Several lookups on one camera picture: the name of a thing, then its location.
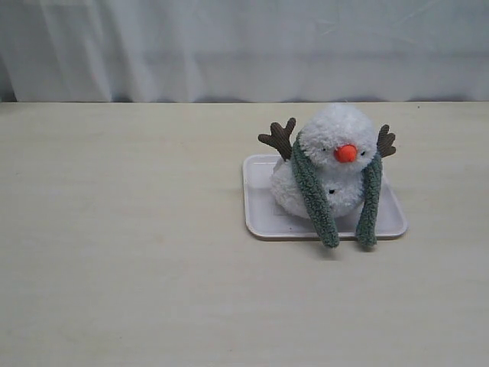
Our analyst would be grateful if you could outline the white plush snowman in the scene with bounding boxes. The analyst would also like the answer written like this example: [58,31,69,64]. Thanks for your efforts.
[257,103,397,219]

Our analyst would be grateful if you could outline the green fuzzy scarf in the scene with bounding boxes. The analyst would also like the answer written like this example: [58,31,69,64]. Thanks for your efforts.
[290,135,383,248]

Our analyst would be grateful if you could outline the white plastic tray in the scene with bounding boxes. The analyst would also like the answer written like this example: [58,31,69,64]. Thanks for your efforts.
[242,154,408,241]

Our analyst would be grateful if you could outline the white backdrop curtain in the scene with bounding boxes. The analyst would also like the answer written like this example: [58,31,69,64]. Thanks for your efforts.
[1,1,488,102]

